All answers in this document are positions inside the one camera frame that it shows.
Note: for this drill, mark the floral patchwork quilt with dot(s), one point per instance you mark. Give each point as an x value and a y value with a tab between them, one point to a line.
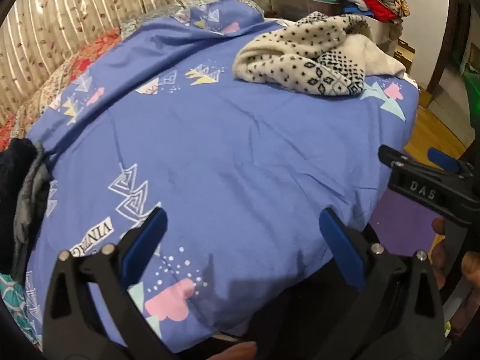
19	124

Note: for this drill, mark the teal patterned pillow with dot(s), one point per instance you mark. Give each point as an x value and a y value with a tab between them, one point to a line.
12	295

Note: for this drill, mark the dark navy folded garment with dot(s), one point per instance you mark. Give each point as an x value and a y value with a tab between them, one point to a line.
15	164

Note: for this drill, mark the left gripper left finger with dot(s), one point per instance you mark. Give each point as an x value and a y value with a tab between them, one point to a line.
72	327

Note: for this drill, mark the person's right hand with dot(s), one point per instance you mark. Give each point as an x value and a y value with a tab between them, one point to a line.
455	261

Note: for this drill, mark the blue patterned bed sheet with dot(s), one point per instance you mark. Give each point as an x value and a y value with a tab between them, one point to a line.
243	170

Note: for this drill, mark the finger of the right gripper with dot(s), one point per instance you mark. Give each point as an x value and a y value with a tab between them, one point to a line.
447	163
397	160

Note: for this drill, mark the person's left hand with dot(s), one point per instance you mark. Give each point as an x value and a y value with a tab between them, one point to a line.
241	351

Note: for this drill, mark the white black patterned sweater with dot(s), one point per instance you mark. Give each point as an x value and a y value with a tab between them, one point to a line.
318	55

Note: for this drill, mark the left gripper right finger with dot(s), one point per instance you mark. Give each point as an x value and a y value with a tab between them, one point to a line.
398	313

